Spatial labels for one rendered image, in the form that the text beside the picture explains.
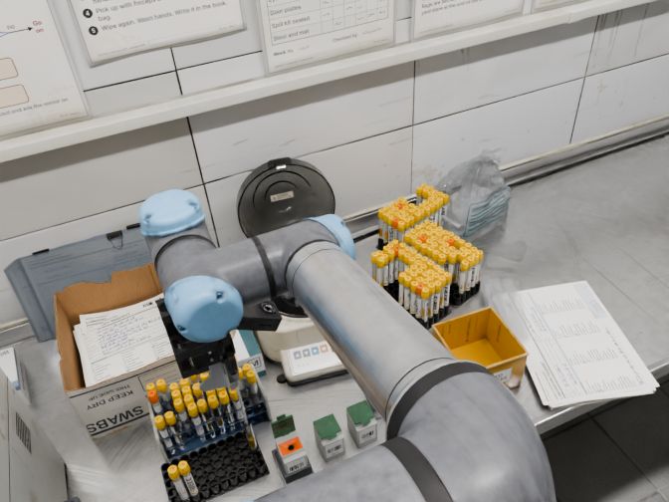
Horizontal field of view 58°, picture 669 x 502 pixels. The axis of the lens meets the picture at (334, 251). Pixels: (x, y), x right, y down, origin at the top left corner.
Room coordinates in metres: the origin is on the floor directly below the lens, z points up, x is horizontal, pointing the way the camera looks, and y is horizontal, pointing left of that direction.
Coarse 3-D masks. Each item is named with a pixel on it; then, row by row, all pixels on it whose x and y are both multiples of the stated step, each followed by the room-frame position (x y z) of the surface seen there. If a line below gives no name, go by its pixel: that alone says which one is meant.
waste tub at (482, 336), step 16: (448, 320) 0.79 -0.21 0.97; (464, 320) 0.80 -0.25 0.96; (480, 320) 0.81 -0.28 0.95; (496, 320) 0.80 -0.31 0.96; (448, 336) 0.79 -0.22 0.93; (464, 336) 0.80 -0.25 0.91; (480, 336) 0.81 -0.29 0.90; (496, 336) 0.79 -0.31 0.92; (512, 336) 0.74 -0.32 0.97; (464, 352) 0.79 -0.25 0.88; (480, 352) 0.78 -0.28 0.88; (496, 352) 0.78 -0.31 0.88; (512, 352) 0.73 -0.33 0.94; (528, 352) 0.70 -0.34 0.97; (496, 368) 0.68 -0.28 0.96; (512, 368) 0.69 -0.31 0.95; (512, 384) 0.69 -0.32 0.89
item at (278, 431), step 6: (282, 414) 0.59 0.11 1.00; (276, 420) 0.59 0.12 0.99; (282, 420) 0.59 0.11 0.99; (288, 420) 0.59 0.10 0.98; (276, 426) 0.58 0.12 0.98; (282, 426) 0.58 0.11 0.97; (288, 426) 0.59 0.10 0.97; (294, 426) 0.59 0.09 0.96; (276, 432) 0.58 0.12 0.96; (282, 432) 0.58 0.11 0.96; (288, 432) 0.58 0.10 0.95
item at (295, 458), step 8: (296, 432) 0.58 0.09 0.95; (280, 440) 0.57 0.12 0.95; (288, 440) 0.57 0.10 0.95; (296, 440) 0.57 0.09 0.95; (280, 448) 0.56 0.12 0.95; (288, 448) 0.56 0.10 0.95; (296, 448) 0.55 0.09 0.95; (304, 448) 0.55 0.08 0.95; (280, 456) 0.55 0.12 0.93; (288, 456) 0.54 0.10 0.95; (296, 456) 0.54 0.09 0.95; (304, 456) 0.54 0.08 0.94; (288, 464) 0.53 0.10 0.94; (296, 464) 0.54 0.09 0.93; (304, 464) 0.54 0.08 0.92; (288, 472) 0.53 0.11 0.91
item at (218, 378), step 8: (216, 368) 0.56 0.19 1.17; (224, 368) 0.57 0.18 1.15; (208, 376) 0.56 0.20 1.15; (216, 376) 0.56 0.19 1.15; (224, 376) 0.57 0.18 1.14; (200, 384) 0.56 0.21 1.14; (208, 384) 0.56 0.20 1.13; (216, 384) 0.56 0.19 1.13; (224, 384) 0.57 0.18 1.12; (232, 384) 0.56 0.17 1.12
